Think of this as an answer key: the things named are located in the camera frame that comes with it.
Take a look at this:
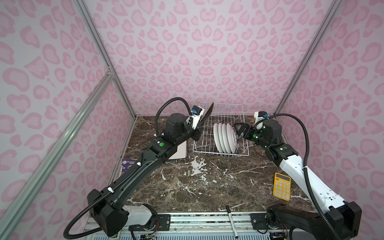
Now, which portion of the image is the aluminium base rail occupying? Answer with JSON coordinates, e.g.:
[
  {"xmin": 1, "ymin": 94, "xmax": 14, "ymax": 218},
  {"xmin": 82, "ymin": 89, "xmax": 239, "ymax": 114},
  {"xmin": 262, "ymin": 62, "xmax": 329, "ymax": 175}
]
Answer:
[{"xmin": 80, "ymin": 211, "xmax": 340, "ymax": 240}]

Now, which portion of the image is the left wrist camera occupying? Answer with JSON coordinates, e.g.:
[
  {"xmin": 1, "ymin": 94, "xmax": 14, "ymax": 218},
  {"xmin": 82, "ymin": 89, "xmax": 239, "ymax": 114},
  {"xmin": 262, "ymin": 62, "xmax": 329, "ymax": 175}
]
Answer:
[{"xmin": 189, "ymin": 105, "xmax": 205, "ymax": 130}]

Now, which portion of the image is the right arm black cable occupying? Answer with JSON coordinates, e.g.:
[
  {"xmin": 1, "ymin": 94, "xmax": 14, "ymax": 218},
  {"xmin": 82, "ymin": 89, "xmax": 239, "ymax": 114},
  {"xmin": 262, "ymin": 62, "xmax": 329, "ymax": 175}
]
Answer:
[{"xmin": 254, "ymin": 113, "xmax": 346, "ymax": 240}]

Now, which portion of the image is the white wire dish rack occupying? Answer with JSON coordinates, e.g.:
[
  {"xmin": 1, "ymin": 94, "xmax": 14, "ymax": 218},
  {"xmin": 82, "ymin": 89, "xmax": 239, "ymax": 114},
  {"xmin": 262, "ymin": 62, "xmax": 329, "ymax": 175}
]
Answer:
[{"xmin": 193, "ymin": 103, "xmax": 250, "ymax": 157}]

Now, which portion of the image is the yellow calculator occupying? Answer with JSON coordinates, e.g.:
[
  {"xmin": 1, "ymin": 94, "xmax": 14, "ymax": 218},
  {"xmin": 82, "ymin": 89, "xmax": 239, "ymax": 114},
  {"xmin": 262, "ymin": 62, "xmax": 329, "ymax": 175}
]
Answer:
[{"xmin": 273, "ymin": 173, "xmax": 292, "ymax": 201}]

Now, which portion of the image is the black marker pen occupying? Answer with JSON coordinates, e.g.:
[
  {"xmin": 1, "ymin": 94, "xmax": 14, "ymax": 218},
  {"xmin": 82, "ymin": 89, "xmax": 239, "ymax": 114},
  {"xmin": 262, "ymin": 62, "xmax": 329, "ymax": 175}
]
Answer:
[{"xmin": 226, "ymin": 205, "xmax": 239, "ymax": 240}]

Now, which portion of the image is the purple book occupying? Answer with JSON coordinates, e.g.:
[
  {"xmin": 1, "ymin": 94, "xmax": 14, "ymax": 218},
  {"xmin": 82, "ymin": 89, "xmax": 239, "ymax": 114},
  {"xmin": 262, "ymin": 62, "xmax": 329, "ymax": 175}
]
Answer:
[{"xmin": 121, "ymin": 158, "xmax": 137, "ymax": 174}]

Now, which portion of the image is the square white plate round well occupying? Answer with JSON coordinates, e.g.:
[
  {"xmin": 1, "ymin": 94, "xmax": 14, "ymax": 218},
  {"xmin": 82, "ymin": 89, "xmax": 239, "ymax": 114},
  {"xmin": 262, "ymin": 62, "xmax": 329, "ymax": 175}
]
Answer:
[{"xmin": 169, "ymin": 140, "xmax": 188, "ymax": 160}]

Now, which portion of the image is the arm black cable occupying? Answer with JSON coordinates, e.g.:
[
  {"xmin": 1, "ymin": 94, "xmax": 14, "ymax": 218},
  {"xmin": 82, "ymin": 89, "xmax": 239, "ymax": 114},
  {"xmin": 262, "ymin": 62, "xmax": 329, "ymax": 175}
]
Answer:
[
  {"xmin": 254, "ymin": 113, "xmax": 346, "ymax": 240},
  {"xmin": 62, "ymin": 96, "xmax": 193, "ymax": 240}
]

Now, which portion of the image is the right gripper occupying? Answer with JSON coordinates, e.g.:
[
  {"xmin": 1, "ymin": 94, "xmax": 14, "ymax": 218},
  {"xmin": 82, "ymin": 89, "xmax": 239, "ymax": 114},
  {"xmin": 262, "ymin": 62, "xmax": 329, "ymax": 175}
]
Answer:
[{"xmin": 233, "ymin": 122, "xmax": 272, "ymax": 150}]

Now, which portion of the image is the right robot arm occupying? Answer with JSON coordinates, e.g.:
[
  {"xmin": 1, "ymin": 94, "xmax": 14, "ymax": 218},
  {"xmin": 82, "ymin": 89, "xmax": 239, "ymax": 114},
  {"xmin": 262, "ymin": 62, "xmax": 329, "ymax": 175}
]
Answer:
[{"xmin": 235, "ymin": 119, "xmax": 362, "ymax": 240}]

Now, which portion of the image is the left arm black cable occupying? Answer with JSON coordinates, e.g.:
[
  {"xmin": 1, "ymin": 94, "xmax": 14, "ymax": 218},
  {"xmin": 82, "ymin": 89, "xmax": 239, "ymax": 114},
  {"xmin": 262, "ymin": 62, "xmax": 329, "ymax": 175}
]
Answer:
[{"xmin": 62, "ymin": 96, "xmax": 193, "ymax": 240}]

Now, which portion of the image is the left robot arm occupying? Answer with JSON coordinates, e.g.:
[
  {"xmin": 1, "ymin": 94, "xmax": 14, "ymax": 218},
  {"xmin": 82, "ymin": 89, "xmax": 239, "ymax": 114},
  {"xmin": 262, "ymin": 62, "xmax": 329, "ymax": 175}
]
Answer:
[{"xmin": 88, "ymin": 113, "xmax": 210, "ymax": 237}]

